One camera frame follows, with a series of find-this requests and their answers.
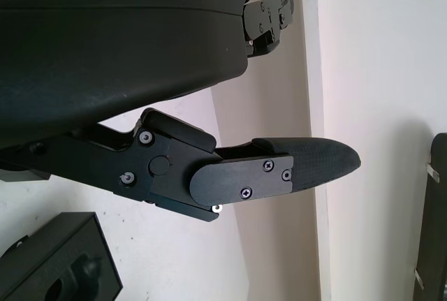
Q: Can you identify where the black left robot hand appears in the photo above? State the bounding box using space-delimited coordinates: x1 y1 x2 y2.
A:
0 0 361 223

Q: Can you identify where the black camera box base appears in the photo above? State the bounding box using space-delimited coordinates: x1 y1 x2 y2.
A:
0 212 124 301

